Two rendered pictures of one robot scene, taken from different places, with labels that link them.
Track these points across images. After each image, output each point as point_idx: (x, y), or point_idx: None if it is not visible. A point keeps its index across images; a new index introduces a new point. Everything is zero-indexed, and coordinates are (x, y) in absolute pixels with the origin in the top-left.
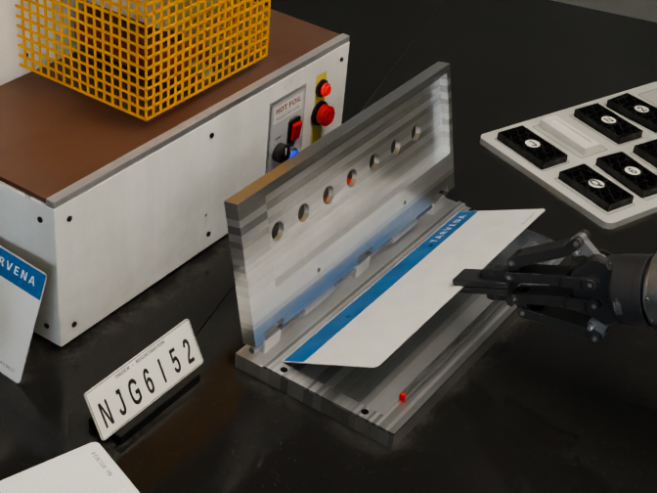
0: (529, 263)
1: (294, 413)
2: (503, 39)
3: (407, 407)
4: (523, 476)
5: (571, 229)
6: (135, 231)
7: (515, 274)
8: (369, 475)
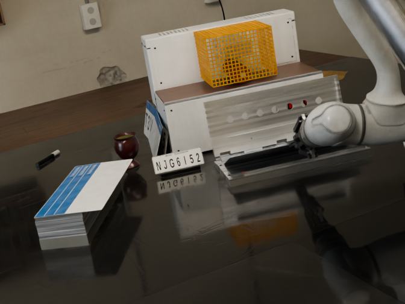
0: (295, 129)
1: (216, 177)
2: None
3: (242, 175)
4: (260, 197)
5: (390, 147)
6: (204, 123)
7: (295, 134)
8: (215, 190)
